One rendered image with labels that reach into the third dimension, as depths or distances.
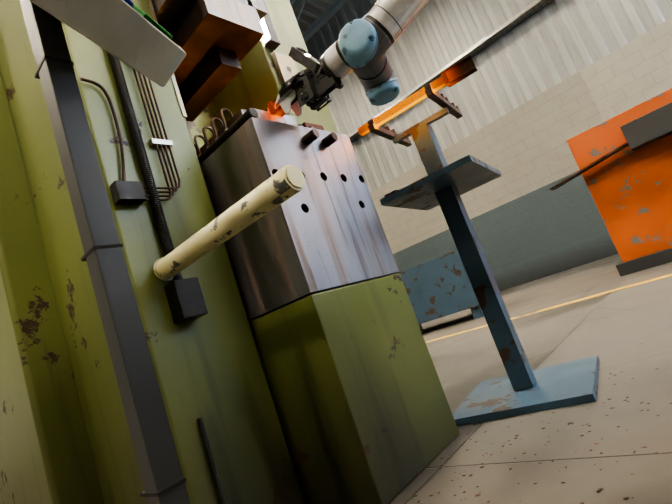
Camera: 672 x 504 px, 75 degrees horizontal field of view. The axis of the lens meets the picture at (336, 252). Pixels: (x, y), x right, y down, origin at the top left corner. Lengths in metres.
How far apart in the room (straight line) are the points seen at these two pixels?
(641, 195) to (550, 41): 5.15
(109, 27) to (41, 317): 0.81
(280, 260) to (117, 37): 0.53
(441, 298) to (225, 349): 3.88
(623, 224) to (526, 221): 4.49
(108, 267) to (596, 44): 8.55
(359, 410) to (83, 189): 0.68
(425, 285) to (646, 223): 2.02
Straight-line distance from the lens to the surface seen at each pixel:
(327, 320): 1.00
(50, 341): 1.39
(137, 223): 1.06
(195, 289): 1.00
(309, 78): 1.18
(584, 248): 8.55
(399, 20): 0.96
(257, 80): 1.72
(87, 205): 0.75
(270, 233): 1.06
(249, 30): 1.46
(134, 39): 0.89
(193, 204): 1.15
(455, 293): 4.72
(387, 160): 10.01
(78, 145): 0.80
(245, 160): 1.12
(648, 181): 4.36
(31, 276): 1.43
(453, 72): 1.46
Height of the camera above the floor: 0.38
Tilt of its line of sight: 9 degrees up
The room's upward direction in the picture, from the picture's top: 19 degrees counter-clockwise
